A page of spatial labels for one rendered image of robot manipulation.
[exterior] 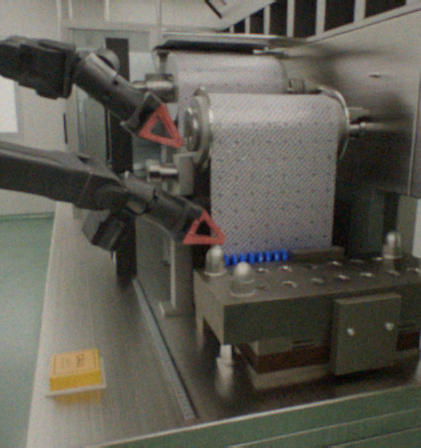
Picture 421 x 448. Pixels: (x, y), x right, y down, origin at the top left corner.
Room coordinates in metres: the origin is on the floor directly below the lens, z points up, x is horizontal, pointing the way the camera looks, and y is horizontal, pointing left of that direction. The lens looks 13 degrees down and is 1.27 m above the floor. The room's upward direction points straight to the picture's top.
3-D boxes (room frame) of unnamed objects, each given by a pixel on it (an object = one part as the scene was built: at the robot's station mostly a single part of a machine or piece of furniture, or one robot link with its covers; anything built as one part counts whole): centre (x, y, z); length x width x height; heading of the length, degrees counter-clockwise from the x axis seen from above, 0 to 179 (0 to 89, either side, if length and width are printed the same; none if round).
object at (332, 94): (0.91, -0.23, 1.25); 0.15 x 0.01 x 0.15; 16
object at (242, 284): (0.62, -0.05, 1.05); 0.04 x 0.04 x 0.04
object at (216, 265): (0.71, -0.01, 1.05); 0.04 x 0.04 x 0.04
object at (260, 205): (0.81, -0.12, 1.11); 0.23 x 0.01 x 0.18; 106
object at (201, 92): (0.84, 0.01, 1.25); 0.15 x 0.01 x 0.15; 16
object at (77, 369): (0.62, 0.20, 0.91); 0.07 x 0.07 x 0.02; 16
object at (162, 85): (1.07, 0.11, 1.33); 0.06 x 0.06 x 0.06; 16
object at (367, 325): (0.63, -0.23, 0.96); 0.10 x 0.03 x 0.11; 106
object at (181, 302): (0.86, 0.07, 1.05); 0.06 x 0.05 x 0.31; 106
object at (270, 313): (0.71, -0.19, 1.00); 0.40 x 0.16 x 0.06; 106
